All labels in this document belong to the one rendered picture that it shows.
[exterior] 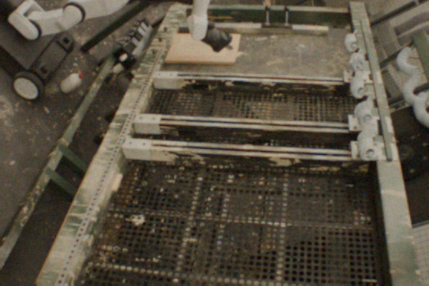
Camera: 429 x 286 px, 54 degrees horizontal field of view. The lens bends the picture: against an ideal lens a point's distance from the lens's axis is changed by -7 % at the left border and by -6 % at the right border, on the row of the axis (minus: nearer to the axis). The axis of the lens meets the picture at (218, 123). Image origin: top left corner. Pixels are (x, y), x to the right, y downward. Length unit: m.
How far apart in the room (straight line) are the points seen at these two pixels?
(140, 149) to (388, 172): 1.06
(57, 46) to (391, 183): 2.27
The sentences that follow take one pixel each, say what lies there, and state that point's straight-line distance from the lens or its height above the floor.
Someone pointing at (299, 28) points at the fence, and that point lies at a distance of 2.81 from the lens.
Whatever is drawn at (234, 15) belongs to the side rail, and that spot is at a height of 1.15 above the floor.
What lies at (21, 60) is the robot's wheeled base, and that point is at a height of 0.17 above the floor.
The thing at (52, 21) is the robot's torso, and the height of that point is 0.44.
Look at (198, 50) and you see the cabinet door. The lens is 2.66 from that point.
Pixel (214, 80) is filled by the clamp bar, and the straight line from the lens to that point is 2.31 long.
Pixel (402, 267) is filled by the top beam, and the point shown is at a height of 1.89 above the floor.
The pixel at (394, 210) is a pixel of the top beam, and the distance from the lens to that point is 1.72.
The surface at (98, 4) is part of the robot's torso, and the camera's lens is 2.63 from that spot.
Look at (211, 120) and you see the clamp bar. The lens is 2.06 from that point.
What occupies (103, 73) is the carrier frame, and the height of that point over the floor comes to 0.18.
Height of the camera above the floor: 2.28
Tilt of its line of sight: 30 degrees down
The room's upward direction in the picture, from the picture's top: 64 degrees clockwise
